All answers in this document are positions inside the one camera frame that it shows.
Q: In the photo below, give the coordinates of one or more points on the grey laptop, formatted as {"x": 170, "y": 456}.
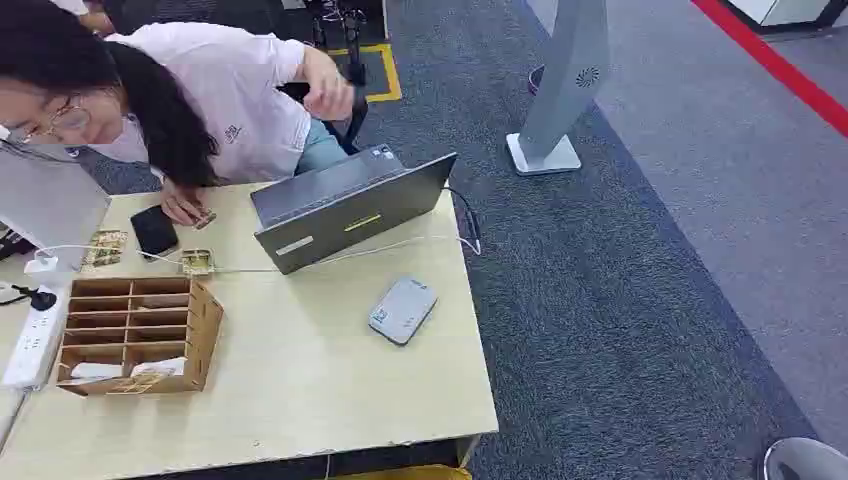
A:
{"x": 344, "y": 215}

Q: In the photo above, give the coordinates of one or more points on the black chair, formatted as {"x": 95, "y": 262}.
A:
{"x": 354, "y": 122}

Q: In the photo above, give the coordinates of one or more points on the person's hand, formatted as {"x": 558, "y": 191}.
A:
{"x": 177, "y": 205}
{"x": 331, "y": 93}

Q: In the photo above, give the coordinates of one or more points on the black equipment stand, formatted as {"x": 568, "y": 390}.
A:
{"x": 351, "y": 33}

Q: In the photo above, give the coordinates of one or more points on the grey floor stand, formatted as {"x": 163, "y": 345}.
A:
{"x": 566, "y": 73}

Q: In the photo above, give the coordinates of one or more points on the yellow box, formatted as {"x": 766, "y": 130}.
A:
{"x": 404, "y": 474}

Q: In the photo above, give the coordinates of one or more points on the wooden card box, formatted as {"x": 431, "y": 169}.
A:
{"x": 202, "y": 338}

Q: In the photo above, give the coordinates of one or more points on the person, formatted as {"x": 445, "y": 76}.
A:
{"x": 225, "y": 86}
{"x": 96, "y": 20}

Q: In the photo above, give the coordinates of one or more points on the black smartphone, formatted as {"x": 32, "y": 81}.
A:
{"x": 154, "y": 231}

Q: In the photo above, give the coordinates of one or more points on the white card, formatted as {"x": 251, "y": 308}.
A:
{"x": 96, "y": 371}
{"x": 159, "y": 367}

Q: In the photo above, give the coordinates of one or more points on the gold patterned card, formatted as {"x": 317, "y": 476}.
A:
{"x": 136, "y": 384}

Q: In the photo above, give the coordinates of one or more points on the grey monitor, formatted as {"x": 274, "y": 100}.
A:
{"x": 50, "y": 205}

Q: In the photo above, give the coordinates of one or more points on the white charger plug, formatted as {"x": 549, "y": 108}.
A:
{"x": 41, "y": 265}

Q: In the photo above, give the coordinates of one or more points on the white power strip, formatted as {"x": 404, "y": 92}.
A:
{"x": 33, "y": 344}

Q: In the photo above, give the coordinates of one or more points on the black object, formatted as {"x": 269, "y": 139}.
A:
{"x": 12, "y": 244}

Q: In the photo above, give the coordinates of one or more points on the grey round object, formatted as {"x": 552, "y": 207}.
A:
{"x": 805, "y": 460}

